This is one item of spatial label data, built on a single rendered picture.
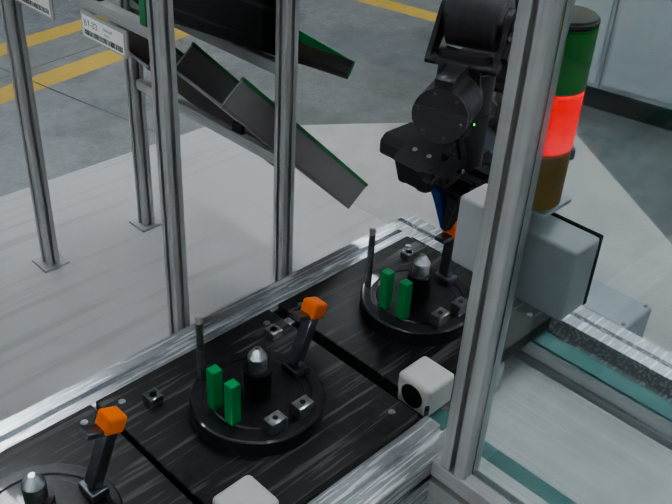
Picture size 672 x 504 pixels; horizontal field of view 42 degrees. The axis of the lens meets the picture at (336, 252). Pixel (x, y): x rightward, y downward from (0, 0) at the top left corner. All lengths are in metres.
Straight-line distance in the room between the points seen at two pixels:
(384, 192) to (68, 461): 0.83
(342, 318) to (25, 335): 0.44
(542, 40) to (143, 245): 0.87
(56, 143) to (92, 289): 2.38
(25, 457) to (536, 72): 0.59
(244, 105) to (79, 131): 2.70
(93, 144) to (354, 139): 2.04
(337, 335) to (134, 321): 0.33
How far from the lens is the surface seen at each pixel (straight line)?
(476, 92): 0.90
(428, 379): 0.95
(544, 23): 0.64
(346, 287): 1.10
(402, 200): 1.52
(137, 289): 1.29
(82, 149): 3.59
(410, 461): 0.90
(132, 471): 0.88
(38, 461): 0.91
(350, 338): 1.02
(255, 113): 1.07
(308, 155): 1.14
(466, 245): 0.79
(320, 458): 0.88
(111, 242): 1.40
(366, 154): 1.66
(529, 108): 0.66
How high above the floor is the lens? 1.62
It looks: 34 degrees down
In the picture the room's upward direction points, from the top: 4 degrees clockwise
